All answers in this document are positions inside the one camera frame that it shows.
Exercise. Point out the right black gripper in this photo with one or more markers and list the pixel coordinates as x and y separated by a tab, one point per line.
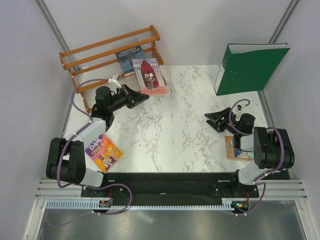
216	116

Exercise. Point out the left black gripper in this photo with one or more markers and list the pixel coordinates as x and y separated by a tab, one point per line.
133	97

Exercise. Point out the red Treehouse book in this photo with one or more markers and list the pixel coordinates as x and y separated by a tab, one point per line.
129	74

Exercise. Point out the purple castle cover book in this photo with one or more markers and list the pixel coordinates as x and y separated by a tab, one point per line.
149	77

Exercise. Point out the blue Nineteen Eighty-Four book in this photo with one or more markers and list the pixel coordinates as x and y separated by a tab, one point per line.
125	58

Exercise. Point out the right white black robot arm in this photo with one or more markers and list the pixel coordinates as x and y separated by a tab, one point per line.
269	150

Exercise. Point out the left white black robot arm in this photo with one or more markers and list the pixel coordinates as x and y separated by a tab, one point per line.
66	157

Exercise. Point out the brown cover book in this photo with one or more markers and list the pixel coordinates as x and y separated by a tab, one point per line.
233	153

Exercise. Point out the wooden two-tier book rack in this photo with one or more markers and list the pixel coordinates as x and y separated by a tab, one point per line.
99	61

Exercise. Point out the green lever arch binder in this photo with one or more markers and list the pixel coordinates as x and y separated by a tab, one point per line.
248	67

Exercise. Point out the yellow Roald Dahl book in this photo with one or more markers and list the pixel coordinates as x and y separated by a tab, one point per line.
104	153

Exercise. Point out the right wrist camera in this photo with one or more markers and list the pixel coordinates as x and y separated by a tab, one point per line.
238	107

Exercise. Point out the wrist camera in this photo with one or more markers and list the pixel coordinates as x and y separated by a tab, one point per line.
238	107
115	79

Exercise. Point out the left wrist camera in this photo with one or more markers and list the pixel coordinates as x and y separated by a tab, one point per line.
115	79

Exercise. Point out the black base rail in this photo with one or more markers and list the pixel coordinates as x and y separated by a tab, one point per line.
172	189

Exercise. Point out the white slotted cable duct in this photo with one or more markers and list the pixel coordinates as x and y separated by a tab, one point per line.
78	204

